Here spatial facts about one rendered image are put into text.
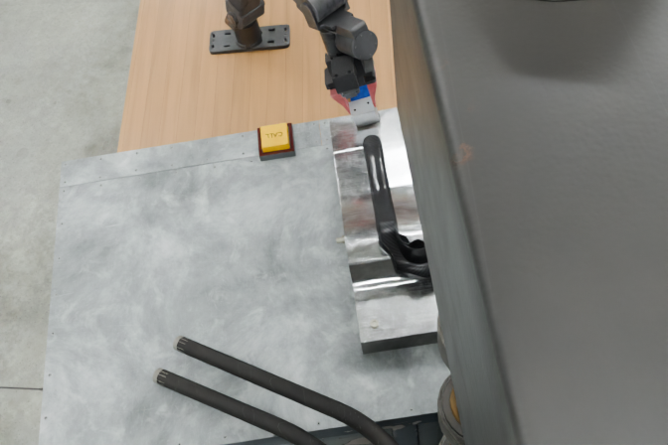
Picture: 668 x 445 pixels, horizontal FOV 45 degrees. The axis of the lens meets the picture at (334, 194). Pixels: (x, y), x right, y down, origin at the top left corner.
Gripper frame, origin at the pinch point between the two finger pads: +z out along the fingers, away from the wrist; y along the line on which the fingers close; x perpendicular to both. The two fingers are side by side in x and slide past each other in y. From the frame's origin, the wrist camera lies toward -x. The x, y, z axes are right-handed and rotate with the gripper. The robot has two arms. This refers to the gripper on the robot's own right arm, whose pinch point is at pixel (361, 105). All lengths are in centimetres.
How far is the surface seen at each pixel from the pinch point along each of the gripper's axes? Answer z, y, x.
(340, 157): 6.5, -6.9, -6.5
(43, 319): 65, -123, 35
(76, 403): 18, -65, -45
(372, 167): 9.2, -1.0, -9.1
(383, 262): 13.4, -1.7, -33.0
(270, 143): 5.3, -22.2, 3.9
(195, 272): 14.4, -41.3, -21.2
